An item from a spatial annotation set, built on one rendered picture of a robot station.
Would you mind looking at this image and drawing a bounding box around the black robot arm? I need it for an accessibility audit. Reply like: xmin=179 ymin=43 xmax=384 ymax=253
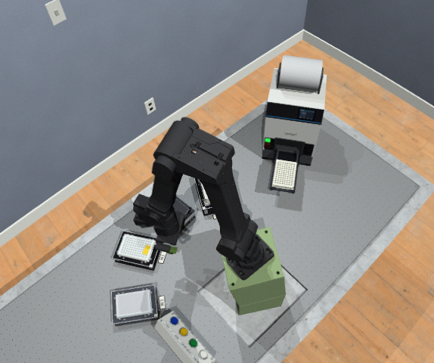
xmin=133 ymin=117 xmax=274 ymax=281

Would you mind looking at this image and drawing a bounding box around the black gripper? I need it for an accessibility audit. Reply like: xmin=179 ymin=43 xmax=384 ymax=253
xmin=155 ymin=211 xmax=187 ymax=254

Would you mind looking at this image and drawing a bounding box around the white horizontal cylinder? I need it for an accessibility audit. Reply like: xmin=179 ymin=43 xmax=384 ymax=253
xmin=279 ymin=55 xmax=323 ymax=91

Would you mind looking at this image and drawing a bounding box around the white control panel with buttons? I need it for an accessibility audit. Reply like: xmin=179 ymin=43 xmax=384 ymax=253
xmin=155 ymin=311 xmax=216 ymax=363

